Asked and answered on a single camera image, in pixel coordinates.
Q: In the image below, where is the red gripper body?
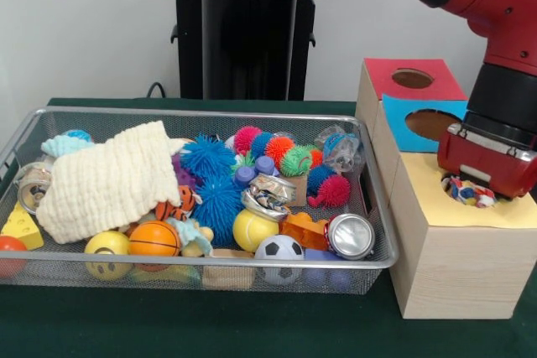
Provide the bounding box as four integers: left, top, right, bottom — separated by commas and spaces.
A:
436, 125, 537, 200

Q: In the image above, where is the long polka dot cloth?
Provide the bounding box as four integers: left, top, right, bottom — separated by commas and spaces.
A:
441, 174, 498, 209

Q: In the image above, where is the cream knitted cloth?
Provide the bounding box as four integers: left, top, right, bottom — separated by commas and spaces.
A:
35, 121, 185, 245

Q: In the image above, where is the wooden box with three holes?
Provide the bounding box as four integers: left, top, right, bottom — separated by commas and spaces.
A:
355, 58, 537, 319

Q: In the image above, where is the clear mesh bin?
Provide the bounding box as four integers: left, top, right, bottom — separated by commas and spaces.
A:
0, 106, 399, 296

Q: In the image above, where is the crushed red drink can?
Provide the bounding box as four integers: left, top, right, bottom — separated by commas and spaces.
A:
326, 213, 377, 261

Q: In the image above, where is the black and white soccer ball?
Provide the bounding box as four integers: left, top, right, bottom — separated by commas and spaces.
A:
255, 235, 306, 286

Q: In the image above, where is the yellow tennis ball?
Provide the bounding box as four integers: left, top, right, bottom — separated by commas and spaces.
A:
232, 209, 280, 253

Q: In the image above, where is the blue spiky rubber ball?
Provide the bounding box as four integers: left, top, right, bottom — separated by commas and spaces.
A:
191, 175, 246, 246
180, 133, 237, 181

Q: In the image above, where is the striped tiger plush toy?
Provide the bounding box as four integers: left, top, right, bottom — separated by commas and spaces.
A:
154, 186, 205, 224

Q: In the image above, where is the orange toy basketball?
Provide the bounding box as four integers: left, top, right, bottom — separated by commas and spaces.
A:
128, 221, 182, 258

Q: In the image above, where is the yellow smiley ball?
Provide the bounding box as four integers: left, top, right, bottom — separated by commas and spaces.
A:
84, 231, 133, 282

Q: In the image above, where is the mint green cloth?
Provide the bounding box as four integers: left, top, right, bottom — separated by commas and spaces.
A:
42, 132, 95, 160

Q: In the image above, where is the silver drink can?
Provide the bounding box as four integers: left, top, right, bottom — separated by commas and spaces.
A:
15, 161, 58, 215

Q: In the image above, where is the yellow cheese wedge toy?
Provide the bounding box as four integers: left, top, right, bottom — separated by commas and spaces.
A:
0, 203, 44, 252

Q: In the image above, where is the red ball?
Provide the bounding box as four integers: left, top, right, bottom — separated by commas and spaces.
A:
0, 236, 28, 279

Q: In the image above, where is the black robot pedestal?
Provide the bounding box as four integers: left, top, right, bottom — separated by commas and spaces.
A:
162, 0, 336, 101

